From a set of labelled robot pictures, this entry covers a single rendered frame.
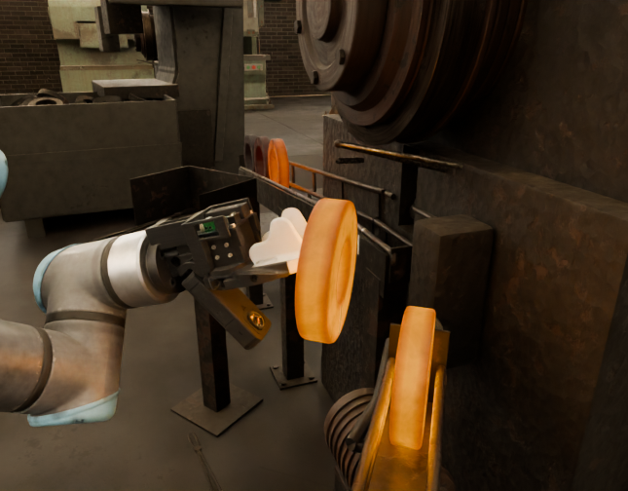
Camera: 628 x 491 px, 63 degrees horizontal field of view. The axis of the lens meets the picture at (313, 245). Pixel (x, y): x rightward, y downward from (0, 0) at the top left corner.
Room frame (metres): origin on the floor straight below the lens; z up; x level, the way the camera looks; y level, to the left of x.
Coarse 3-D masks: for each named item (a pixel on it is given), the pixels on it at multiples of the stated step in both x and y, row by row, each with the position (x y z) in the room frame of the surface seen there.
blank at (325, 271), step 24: (312, 216) 0.48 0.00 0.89; (336, 216) 0.47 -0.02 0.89; (312, 240) 0.45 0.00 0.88; (336, 240) 0.45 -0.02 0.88; (312, 264) 0.44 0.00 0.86; (336, 264) 0.46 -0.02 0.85; (312, 288) 0.43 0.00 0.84; (336, 288) 0.46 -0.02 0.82; (312, 312) 0.43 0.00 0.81; (336, 312) 0.47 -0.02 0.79; (312, 336) 0.45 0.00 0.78; (336, 336) 0.48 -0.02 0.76
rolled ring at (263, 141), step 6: (258, 138) 1.80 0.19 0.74; (264, 138) 1.79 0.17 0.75; (258, 144) 1.81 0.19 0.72; (264, 144) 1.75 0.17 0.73; (258, 150) 1.85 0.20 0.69; (264, 150) 1.74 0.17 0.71; (258, 156) 1.86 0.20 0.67; (264, 156) 1.73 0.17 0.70; (258, 162) 1.86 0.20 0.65; (264, 162) 1.73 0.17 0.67; (258, 168) 1.85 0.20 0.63; (264, 168) 1.74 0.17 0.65; (264, 174) 1.74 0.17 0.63
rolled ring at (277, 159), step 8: (272, 144) 1.64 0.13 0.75; (280, 144) 1.60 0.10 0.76; (272, 152) 1.67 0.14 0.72; (280, 152) 1.57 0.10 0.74; (272, 160) 1.69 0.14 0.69; (280, 160) 1.56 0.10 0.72; (272, 168) 1.69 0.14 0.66; (280, 168) 1.55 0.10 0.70; (288, 168) 1.56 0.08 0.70; (272, 176) 1.68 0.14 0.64; (280, 176) 1.55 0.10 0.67; (288, 176) 1.55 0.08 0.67; (288, 184) 1.56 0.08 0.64
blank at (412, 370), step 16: (416, 320) 0.47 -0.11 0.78; (432, 320) 0.48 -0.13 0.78; (400, 336) 0.46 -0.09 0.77; (416, 336) 0.45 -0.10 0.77; (432, 336) 0.48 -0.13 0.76; (400, 352) 0.44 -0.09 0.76; (416, 352) 0.44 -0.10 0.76; (400, 368) 0.43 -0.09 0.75; (416, 368) 0.43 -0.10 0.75; (400, 384) 0.42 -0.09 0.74; (416, 384) 0.42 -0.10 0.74; (400, 400) 0.41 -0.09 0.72; (416, 400) 0.41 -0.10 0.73; (400, 416) 0.41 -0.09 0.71; (416, 416) 0.41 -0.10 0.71; (400, 432) 0.41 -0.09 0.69; (416, 432) 0.41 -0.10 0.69; (416, 448) 0.42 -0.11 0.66
